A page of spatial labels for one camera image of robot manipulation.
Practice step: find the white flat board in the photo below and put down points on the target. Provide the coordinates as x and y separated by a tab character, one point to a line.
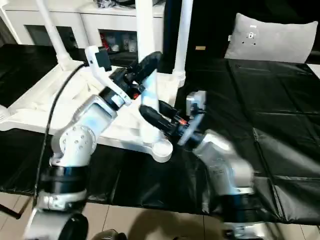
315	69

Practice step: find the grey cushion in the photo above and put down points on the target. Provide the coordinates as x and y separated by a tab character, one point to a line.
270	39

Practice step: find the white glass-door cabinet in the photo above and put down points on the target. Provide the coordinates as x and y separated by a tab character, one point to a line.
90	25

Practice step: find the black cabinet with gold label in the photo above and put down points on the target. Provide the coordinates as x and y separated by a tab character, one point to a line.
210	25

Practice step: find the white plastic table top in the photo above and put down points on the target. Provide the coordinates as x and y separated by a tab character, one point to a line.
50	110

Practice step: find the black table frame leg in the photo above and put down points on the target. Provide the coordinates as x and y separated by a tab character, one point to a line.
11	212

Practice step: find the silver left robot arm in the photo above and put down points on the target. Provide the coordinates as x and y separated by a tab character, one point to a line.
80	140

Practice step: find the dark round appliance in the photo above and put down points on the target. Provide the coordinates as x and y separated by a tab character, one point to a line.
115	3

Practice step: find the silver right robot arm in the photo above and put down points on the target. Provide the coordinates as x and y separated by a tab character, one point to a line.
225	165

